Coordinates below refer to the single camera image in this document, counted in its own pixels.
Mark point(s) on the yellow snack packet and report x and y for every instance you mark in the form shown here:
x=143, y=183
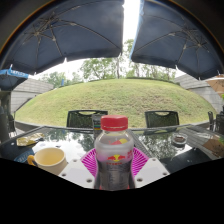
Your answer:
x=30, y=139

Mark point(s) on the dark blue parasol light trim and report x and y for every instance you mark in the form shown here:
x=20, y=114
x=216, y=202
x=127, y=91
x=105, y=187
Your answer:
x=176, y=36

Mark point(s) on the large dark blue parasol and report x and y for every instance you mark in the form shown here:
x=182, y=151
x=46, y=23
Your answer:
x=66, y=33

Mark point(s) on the brown parasol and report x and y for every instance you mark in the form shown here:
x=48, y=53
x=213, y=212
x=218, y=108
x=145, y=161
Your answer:
x=216, y=84

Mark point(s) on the small glass ashtray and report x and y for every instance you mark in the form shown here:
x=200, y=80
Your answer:
x=179, y=138

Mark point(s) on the dark mesh-back chair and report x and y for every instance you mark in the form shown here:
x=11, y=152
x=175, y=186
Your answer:
x=161, y=119
x=86, y=119

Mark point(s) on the blue parasol white lettering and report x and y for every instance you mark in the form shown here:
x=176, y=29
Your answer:
x=11, y=78

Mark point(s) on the clear drink bottle red cap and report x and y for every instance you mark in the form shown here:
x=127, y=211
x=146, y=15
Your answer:
x=114, y=160

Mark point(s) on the dark blue cloth bag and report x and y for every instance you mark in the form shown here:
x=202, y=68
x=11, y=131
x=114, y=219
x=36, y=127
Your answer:
x=15, y=151

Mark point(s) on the grey parasol pole colour stripes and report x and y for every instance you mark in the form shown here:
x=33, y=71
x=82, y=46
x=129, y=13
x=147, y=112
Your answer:
x=96, y=125

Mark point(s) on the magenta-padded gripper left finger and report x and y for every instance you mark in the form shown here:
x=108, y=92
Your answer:
x=76, y=172

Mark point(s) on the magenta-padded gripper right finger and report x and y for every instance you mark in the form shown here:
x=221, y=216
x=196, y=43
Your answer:
x=151, y=170

